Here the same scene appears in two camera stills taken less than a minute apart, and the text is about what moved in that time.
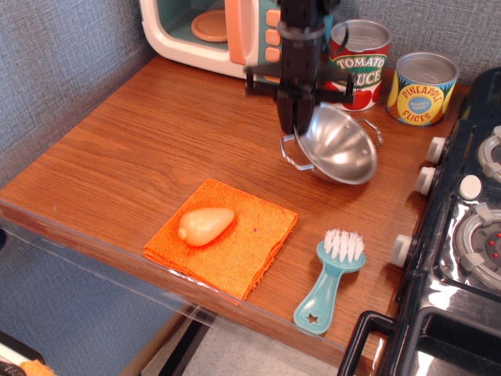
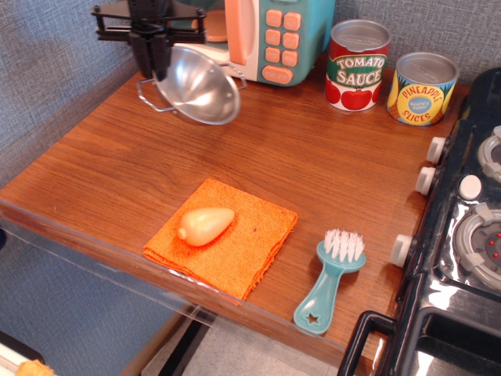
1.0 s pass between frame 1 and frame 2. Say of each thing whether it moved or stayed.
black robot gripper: moved
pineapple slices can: stayed
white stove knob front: stayed
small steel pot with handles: moved
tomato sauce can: stayed
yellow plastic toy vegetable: stayed
